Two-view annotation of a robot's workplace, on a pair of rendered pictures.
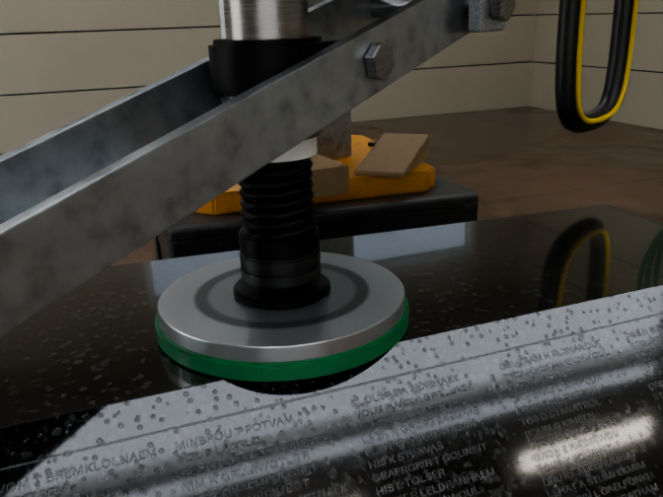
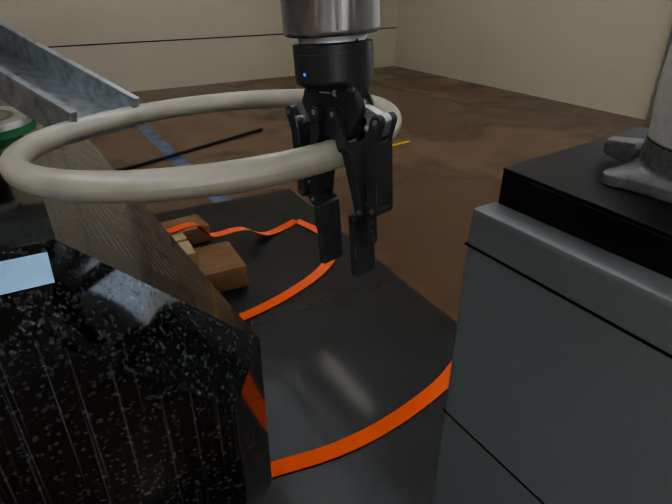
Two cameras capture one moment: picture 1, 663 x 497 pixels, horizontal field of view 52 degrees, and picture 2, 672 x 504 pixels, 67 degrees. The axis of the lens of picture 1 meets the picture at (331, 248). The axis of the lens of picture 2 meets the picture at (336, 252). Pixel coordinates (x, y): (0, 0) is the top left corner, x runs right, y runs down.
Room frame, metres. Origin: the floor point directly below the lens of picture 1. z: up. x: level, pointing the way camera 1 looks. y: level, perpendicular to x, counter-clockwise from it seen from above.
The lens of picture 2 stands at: (0.04, 1.16, 1.09)
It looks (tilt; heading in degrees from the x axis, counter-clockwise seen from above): 28 degrees down; 259
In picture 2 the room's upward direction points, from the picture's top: straight up
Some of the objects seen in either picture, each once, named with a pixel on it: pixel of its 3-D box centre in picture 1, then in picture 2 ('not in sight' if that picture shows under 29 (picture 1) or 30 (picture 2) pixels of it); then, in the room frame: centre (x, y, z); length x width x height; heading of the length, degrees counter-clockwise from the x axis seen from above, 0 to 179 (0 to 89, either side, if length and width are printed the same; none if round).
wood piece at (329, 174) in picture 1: (299, 172); not in sight; (1.23, 0.05, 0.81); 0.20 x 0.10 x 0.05; 25
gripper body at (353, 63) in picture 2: not in sight; (335, 90); (-0.06, 0.66, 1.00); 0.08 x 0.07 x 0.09; 124
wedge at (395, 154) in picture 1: (393, 154); not in sight; (1.37, -0.13, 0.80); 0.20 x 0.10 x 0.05; 158
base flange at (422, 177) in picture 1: (292, 165); not in sight; (1.49, 0.08, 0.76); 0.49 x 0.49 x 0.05; 17
